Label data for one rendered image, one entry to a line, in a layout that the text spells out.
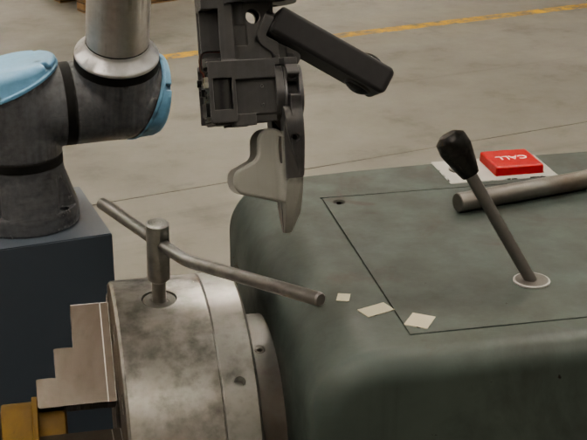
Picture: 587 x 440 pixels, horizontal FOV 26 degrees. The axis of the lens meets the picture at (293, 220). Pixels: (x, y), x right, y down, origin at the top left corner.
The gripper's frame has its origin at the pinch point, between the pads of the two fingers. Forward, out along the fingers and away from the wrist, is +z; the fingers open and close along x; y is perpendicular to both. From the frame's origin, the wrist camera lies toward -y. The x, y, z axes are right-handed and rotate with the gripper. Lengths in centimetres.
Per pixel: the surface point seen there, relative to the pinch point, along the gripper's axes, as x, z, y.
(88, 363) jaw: -22.0, 14.5, 18.2
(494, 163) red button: -34.8, -2.5, -31.7
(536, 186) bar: -25.4, 0.2, -33.0
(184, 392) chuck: -6.8, 15.7, 10.1
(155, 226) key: -10.2, 0.4, 11.3
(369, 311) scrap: -3.9, 9.4, -7.3
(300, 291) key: 7.3, 5.7, 1.4
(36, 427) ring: -17.3, 19.5, 23.9
